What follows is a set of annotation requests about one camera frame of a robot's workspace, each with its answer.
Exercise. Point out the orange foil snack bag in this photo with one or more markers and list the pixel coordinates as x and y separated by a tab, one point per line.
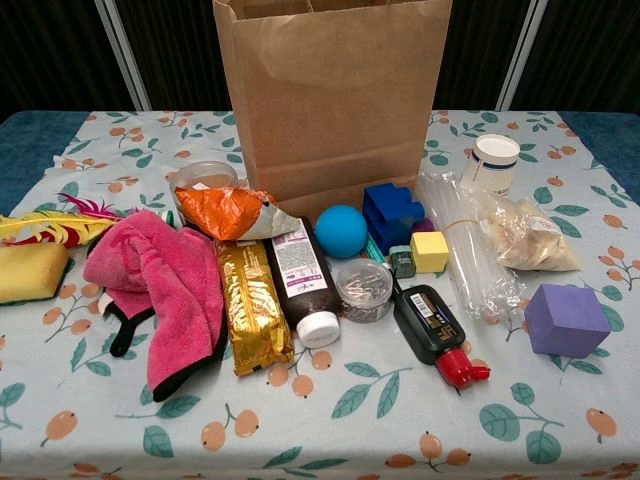
225	212

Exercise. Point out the clear plastic cup stack sleeve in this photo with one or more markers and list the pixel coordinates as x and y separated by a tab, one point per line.
470	250

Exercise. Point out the white paper cup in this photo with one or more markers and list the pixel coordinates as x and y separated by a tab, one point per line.
492	165

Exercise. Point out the clear bag of white snacks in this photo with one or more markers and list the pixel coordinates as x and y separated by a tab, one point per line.
530	235

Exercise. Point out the purple foam cube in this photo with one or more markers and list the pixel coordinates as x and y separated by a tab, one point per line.
565	322

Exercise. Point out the blue plastic building block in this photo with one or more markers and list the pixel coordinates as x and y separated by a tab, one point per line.
390	215

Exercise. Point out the small purple block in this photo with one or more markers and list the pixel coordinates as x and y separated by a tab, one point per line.
424	225

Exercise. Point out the brown paper bag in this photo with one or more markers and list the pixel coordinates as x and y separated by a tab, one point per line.
330	100

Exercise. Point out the blue ball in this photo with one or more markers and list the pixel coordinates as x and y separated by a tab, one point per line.
341	231

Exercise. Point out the brown bottle with white cap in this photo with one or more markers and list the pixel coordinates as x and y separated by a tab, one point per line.
300	280

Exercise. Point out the clear tub of paper clips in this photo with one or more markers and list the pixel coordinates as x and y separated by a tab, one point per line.
364	290

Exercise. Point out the small green box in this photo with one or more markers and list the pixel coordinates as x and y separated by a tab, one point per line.
402	262

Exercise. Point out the gold foil package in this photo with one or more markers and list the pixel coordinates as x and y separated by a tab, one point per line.
252	310

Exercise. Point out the yellow foam cube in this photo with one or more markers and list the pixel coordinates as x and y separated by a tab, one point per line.
429	251

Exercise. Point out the clear jar with amber contents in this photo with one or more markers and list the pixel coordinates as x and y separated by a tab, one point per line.
205	174

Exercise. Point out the black bottle with red cap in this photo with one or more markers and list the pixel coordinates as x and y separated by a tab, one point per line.
432	325

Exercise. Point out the green white striped item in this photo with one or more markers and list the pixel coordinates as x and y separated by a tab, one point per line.
167	216

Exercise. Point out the pink cloth with black trim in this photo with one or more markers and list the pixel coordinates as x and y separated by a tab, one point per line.
170	280

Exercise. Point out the floral tablecloth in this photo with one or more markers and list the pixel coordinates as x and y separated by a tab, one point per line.
320	425

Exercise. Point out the black pleated screen panel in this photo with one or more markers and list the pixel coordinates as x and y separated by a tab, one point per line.
50	50
475	50
175	50
590	50

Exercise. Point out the colourful feather toy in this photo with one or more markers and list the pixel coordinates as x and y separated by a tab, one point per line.
50	225

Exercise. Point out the yellow sponge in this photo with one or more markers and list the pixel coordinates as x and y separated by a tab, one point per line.
30	272

